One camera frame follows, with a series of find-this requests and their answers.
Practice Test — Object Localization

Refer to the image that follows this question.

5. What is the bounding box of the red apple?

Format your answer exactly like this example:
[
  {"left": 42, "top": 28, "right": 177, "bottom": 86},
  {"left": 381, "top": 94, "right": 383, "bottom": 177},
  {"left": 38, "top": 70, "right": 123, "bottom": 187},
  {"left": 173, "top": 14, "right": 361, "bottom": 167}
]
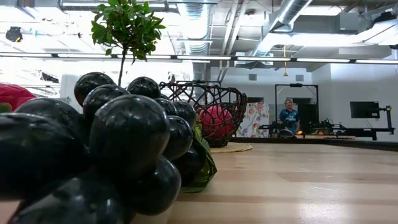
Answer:
[{"left": 198, "top": 105, "right": 234, "bottom": 140}]

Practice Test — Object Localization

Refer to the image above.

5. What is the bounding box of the black grape bunch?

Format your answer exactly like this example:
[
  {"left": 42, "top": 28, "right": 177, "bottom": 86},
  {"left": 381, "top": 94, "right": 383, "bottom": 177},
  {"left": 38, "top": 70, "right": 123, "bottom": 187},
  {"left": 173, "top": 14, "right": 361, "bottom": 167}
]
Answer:
[{"left": 0, "top": 72, "right": 218, "bottom": 224}]

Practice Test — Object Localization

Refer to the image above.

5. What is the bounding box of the large round red fruit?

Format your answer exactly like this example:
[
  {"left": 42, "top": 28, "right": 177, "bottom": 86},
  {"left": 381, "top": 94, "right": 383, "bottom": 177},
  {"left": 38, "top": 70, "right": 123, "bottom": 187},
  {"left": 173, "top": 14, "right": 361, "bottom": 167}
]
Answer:
[{"left": 0, "top": 82, "right": 37, "bottom": 112}]

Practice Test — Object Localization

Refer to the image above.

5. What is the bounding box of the dark brown wicker basket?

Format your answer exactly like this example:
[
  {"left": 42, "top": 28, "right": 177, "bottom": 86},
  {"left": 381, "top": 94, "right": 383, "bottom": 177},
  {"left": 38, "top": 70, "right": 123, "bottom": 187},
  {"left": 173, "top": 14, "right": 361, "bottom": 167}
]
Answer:
[{"left": 158, "top": 80, "right": 249, "bottom": 148}]

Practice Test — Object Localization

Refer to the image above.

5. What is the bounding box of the long ceiling light strip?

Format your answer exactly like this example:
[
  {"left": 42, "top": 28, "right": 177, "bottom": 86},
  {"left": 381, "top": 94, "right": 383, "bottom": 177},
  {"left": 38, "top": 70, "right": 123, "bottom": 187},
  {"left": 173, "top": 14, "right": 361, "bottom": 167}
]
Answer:
[{"left": 0, "top": 52, "right": 398, "bottom": 65}]

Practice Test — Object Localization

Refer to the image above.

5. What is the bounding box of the floral print banner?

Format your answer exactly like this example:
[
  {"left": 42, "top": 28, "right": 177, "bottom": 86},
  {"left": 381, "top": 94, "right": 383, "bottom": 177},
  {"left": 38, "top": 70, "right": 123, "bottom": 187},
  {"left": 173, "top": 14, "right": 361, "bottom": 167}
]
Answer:
[{"left": 238, "top": 101, "right": 271, "bottom": 138}]

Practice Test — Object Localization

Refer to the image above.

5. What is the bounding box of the person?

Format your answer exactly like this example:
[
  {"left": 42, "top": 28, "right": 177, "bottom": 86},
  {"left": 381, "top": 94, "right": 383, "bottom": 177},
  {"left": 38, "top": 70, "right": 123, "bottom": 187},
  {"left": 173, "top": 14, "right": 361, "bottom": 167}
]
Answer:
[{"left": 279, "top": 98, "right": 301, "bottom": 134}]

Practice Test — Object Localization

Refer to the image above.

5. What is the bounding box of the yellow hanging pendant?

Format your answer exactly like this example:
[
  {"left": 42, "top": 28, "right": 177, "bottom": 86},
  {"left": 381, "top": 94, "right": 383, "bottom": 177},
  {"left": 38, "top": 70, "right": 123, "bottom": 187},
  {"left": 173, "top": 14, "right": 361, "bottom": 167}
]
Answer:
[{"left": 282, "top": 45, "right": 289, "bottom": 78}]

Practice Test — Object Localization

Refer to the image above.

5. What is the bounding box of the green leafy plant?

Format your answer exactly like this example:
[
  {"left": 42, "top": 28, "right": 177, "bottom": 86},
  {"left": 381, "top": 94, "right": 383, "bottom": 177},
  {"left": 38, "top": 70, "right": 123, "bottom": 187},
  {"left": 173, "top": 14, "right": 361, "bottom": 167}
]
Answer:
[{"left": 90, "top": 0, "right": 167, "bottom": 87}]

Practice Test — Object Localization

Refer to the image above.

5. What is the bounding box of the distant black robot workstation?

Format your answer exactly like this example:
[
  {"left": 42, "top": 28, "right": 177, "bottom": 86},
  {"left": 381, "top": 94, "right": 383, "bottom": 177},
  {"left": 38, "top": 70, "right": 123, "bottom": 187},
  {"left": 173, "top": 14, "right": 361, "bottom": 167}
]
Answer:
[{"left": 258, "top": 119, "right": 396, "bottom": 141}]

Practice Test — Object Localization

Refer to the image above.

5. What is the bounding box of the black monitor on stand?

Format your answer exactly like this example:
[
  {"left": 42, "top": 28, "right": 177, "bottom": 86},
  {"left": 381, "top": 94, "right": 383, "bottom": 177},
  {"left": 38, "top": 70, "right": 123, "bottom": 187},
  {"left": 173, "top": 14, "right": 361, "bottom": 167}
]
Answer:
[{"left": 349, "top": 101, "right": 394, "bottom": 131}]

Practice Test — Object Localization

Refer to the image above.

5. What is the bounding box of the black ceiling-mounted device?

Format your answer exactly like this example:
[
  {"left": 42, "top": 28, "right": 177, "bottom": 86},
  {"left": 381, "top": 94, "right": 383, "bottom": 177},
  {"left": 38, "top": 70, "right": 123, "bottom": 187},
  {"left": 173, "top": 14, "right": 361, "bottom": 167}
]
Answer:
[{"left": 5, "top": 26, "right": 23, "bottom": 44}]

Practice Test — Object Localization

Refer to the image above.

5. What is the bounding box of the silver spiral ventilation duct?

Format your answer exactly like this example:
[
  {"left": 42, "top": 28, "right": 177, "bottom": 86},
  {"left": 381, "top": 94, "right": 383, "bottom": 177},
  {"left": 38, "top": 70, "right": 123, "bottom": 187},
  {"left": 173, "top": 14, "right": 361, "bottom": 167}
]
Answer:
[
  {"left": 251, "top": 0, "right": 313, "bottom": 58},
  {"left": 177, "top": 0, "right": 215, "bottom": 82}
]

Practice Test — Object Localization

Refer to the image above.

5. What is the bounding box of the black metal portal frame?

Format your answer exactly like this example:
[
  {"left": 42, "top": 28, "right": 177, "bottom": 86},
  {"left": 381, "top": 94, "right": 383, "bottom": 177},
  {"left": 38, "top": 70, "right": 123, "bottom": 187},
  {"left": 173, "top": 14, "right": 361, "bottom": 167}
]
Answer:
[{"left": 274, "top": 83, "right": 320, "bottom": 133}]

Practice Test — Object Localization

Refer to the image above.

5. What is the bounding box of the black aluminium table frame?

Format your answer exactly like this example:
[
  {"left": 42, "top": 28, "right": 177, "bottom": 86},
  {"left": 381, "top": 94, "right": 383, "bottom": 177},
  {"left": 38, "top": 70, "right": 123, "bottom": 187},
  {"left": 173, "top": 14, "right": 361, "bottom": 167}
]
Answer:
[{"left": 229, "top": 136, "right": 398, "bottom": 152}]

